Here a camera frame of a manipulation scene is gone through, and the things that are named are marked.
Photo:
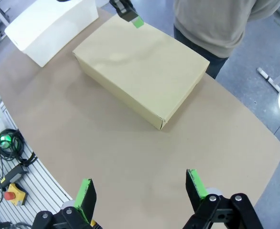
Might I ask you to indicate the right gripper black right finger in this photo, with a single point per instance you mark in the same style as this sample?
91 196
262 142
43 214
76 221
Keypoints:
193 188

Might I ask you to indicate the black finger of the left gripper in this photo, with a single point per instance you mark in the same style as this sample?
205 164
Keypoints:
128 12

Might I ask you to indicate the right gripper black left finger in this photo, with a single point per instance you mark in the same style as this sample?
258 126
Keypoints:
86 200

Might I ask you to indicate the tan cardboard shoe box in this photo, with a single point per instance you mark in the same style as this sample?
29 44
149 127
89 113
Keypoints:
140 64

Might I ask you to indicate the yellow red emergency stop button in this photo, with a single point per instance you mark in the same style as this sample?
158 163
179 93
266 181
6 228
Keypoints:
14 194

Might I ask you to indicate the white plastic storage bin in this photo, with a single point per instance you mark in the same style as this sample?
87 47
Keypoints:
49 28

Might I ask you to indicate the person in beige sweater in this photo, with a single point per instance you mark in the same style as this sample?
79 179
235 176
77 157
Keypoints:
214 23

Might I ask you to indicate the aluminium slotted base plate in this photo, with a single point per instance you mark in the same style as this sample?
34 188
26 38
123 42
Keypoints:
42 181

